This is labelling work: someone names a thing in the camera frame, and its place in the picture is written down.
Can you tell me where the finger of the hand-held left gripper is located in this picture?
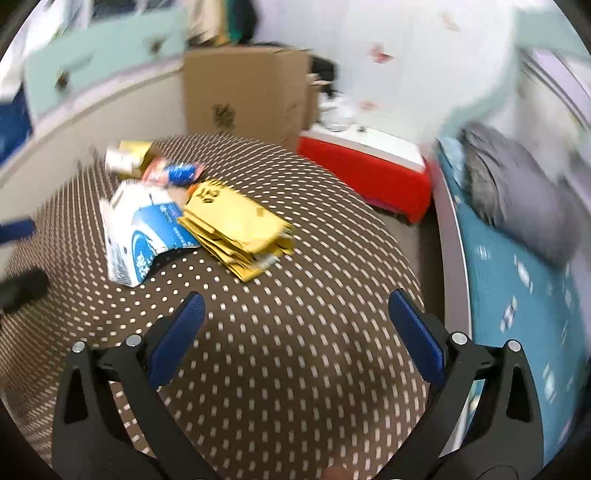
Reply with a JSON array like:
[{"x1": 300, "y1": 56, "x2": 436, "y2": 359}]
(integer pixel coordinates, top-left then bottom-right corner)
[
  {"x1": 0, "y1": 269, "x2": 50, "y2": 315},
  {"x1": 0, "y1": 220, "x2": 36, "y2": 246}
]

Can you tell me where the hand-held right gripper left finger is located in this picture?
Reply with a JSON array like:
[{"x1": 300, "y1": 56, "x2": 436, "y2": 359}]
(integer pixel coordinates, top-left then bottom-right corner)
[{"x1": 51, "y1": 292, "x2": 218, "y2": 480}]

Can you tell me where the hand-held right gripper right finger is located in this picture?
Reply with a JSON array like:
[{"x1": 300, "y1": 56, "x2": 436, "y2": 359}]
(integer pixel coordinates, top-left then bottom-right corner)
[{"x1": 369, "y1": 290, "x2": 546, "y2": 480}]

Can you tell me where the blue white carton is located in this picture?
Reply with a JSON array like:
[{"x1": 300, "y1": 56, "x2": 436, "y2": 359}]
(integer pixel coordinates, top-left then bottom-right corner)
[{"x1": 99, "y1": 180, "x2": 201, "y2": 288}]

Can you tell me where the yellow paper bag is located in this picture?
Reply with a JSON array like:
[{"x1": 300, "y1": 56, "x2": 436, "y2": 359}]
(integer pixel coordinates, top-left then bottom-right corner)
[{"x1": 178, "y1": 180, "x2": 296, "y2": 282}]

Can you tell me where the yellow white box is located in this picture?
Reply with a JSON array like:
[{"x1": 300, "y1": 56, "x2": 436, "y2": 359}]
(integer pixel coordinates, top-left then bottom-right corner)
[{"x1": 105, "y1": 140, "x2": 155, "y2": 178}]

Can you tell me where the blue red wrapper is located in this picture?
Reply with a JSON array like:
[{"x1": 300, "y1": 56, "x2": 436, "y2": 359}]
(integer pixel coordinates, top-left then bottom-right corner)
[{"x1": 141, "y1": 157, "x2": 206, "y2": 188}]

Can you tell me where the teal candy print bedsheet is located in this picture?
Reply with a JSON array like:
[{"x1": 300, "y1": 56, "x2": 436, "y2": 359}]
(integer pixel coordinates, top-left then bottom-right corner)
[{"x1": 436, "y1": 143, "x2": 587, "y2": 462}]

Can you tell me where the brown polka dot tablecloth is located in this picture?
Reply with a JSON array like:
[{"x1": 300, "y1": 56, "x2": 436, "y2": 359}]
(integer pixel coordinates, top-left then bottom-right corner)
[{"x1": 0, "y1": 133, "x2": 432, "y2": 480}]

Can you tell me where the blue bag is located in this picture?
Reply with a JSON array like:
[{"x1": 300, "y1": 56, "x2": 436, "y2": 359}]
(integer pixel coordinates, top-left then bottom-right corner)
[{"x1": 0, "y1": 88, "x2": 33, "y2": 162}]

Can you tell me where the beige cabinet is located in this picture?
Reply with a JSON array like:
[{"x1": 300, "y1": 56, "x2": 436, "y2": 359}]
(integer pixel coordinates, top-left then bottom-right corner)
[{"x1": 0, "y1": 60, "x2": 188, "y2": 185}]

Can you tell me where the red bench with white top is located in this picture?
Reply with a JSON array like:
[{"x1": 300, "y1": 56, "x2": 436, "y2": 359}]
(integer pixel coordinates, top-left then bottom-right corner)
[{"x1": 298, "y1": 124, "x2": 432, "y2": 224}]

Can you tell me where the grey quilt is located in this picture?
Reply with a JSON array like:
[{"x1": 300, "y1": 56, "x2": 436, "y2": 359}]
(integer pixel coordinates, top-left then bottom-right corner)
[{"x1": 462, "y1": 124, "x2": 587, "y2": 266}]

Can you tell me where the light blue plaid pillow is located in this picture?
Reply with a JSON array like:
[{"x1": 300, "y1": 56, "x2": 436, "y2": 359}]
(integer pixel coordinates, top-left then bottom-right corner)
[{"x1": 438, "y1": 134, "x2": 468, "y2": 160}]

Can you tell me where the white plastic bag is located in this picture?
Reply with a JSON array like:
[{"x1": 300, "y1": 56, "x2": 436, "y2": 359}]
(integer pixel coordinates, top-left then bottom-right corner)
[{"x1": 318, "y1": 90, "x2": 362, "y2": 132}]

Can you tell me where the small cardboard box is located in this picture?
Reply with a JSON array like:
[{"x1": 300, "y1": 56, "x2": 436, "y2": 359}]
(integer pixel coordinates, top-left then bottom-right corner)
[{"x1": 305, "y1": 78, "x2": 325, "y2": 132}]

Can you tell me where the large cardboard box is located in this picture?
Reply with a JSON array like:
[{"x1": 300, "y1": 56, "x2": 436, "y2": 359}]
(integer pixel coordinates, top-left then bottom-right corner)
[{"x1": 184, "y1": 45, "x2": 310, "y2": 151}]

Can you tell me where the white wardrobe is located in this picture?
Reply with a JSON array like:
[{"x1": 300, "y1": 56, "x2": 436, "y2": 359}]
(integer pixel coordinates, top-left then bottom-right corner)
[{"x1": 256, "y1": 0, "x2": 520, "y2": 146}]

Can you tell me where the cream jacket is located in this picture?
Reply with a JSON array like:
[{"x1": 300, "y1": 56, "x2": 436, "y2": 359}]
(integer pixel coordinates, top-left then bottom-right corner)
[{"x1": 187, "y1": 0, "x2": 222, "y2": 47}]

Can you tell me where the black clothing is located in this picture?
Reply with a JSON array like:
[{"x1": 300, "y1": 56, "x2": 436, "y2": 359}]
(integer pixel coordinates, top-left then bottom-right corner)
[{"x1": 308, "y1": 55, "x2": 339, "y2": 93}]

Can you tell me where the green garment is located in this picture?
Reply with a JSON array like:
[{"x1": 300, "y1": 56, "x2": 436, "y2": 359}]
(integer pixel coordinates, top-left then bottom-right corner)
[{"x1": 224, "y1": 0, "x2": 243, "y2": 42}]

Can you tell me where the black coat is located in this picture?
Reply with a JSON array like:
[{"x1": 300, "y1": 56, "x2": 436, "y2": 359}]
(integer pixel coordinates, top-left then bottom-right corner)
[{"x1": 239, "y1": 0, "x2": 262, "y2": 44}]

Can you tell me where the light blue bunk bed frame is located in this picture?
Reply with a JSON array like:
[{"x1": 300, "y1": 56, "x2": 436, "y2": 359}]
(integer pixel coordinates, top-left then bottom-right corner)
[{"x1": 434, "y1": 0, "x2": 587, "y2": 462}]

